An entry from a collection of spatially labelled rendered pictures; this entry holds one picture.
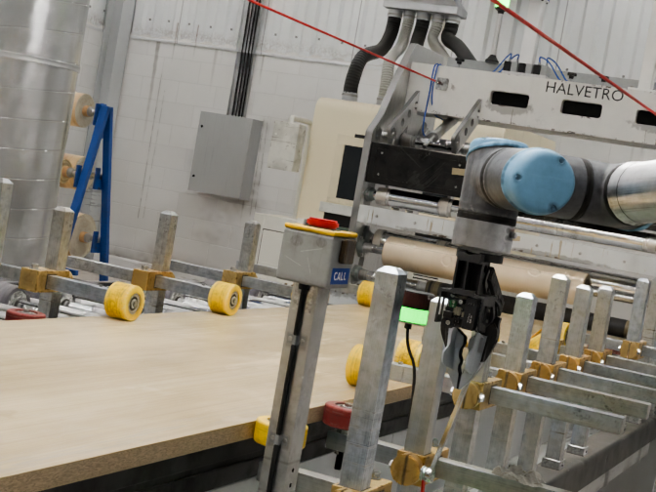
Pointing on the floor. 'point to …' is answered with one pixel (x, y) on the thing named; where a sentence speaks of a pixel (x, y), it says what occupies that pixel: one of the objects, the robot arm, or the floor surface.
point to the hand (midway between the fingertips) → (461, 380)
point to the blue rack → (103, 118)
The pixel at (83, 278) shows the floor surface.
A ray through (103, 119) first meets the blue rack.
